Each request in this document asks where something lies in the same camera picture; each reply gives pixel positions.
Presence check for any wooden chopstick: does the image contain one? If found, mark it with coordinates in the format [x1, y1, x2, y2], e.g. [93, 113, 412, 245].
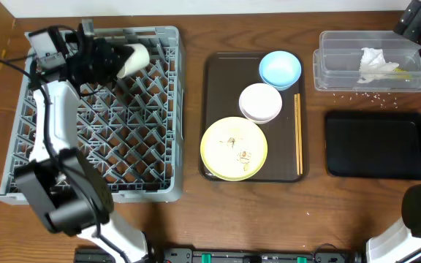
[296, 94, 303, 175]
[294, 94, 301, 175]

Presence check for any left wooden chopstick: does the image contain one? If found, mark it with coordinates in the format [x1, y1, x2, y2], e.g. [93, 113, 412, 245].
[294, 94, 301, 175]

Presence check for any grey plastic dishwasher rack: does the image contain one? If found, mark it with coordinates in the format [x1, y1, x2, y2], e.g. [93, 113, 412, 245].
[0, 26, 184, 205]

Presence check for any cream white cup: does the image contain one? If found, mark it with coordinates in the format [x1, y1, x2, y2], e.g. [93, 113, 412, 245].
[116, 44, 150, 78]

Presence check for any right wooden chopstick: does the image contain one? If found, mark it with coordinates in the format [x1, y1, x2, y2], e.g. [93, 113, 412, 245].
[296, 94, 303, 175]

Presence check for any green yellow snack wrapper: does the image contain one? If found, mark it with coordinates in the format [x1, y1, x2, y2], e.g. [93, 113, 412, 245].
[393, 67, 412, 80]

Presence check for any black equipment rail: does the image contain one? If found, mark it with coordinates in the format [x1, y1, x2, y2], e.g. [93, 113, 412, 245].
[73, 246, 361, 263]

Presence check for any pink shallow bowl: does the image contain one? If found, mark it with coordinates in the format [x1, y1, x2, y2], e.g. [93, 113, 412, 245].
[238, 83, 283, 124]

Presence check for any yellow plate with scraps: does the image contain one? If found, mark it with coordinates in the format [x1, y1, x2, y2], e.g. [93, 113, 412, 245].
[200, 117, 268, 181]

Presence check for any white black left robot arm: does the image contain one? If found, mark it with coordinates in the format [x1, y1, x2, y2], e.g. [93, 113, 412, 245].
[14, 20, 156, 262]

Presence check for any white tissue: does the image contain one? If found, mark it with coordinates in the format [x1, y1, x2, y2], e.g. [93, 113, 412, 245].
[357, 47, 399, 84]

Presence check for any clear plastic waste bin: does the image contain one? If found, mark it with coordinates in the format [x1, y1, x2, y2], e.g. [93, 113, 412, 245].
[313, 31, 421, 93]

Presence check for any light blue bowl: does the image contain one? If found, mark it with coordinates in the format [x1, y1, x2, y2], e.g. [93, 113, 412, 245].
[259, 50, 302, 91]

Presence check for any dark brown serving tray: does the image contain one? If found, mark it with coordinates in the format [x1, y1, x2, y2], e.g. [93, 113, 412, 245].
[201, 52, 309, 183]

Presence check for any black plastic tray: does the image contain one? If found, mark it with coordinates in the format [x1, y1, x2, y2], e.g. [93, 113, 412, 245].
[325, 111, 421, 180]

